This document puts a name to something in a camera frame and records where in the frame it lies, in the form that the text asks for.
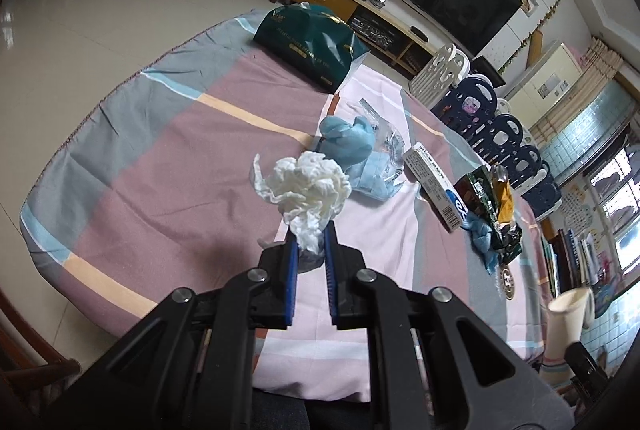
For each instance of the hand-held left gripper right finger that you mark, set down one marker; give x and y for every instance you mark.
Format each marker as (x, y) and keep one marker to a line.
(332, 290)

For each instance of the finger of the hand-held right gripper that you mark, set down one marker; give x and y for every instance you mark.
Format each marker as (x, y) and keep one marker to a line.
(587, 367)

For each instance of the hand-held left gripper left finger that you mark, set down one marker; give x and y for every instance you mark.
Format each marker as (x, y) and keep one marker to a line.
(289, 280)

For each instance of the striped paper cup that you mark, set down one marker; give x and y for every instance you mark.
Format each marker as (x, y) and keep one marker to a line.
(565, 325)

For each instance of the white tissue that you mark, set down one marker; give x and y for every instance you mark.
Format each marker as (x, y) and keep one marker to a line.
(305, 190)

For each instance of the small white box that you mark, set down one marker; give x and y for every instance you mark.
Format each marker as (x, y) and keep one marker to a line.
(435, 182)

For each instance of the yellow chip bag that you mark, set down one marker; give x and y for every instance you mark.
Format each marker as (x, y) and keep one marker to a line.
(504, 205)

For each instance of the stack of books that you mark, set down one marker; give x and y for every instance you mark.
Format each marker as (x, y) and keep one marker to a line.
(575, 260)

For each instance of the plaid tablecloth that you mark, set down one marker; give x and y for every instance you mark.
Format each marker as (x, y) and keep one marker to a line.
(175, 190)

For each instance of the light blue plastic bag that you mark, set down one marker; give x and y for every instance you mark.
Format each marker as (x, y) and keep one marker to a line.
(482, 232)

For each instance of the clear plastic wrapper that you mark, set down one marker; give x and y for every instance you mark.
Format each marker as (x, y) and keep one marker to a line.
(387, 135)

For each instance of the green snack bag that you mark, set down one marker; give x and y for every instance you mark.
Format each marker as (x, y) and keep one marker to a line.
(480, 195)

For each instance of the navy and white playpen fence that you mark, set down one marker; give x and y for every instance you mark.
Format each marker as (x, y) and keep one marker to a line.
(480, 125)

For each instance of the green tissue pack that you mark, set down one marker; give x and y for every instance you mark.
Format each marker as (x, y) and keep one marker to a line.
(305, 40)

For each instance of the black stereo unit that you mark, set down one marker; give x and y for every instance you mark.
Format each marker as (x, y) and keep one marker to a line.
(375, 30)

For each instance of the black monitor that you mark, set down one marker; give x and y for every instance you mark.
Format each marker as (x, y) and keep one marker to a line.
(485, 70)

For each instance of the small black box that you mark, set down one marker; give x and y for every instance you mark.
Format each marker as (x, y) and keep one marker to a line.
(419, 33)

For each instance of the beige curtain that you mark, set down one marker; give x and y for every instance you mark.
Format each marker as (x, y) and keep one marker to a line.
(585, 85)

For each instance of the white standing air conditioner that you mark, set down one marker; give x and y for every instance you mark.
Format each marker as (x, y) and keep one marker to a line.
(545, 80)

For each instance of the artificial ivy garland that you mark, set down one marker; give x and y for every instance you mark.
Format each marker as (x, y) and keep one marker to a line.
(535, 30)

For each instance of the wall charts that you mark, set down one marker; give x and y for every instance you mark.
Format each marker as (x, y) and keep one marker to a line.
(580, 207)

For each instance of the wooden sofa frame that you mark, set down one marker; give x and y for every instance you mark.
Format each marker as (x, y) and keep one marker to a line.
(35, 360)

